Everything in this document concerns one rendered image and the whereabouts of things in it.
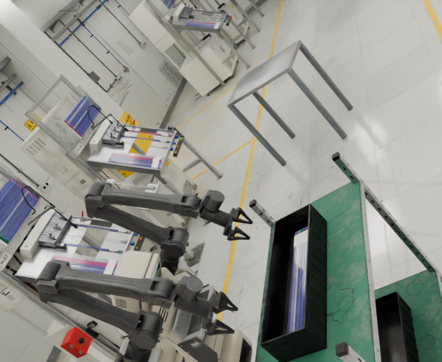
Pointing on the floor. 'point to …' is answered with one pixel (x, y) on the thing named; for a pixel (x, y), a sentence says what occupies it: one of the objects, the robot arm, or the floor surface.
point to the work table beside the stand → (261, 75)
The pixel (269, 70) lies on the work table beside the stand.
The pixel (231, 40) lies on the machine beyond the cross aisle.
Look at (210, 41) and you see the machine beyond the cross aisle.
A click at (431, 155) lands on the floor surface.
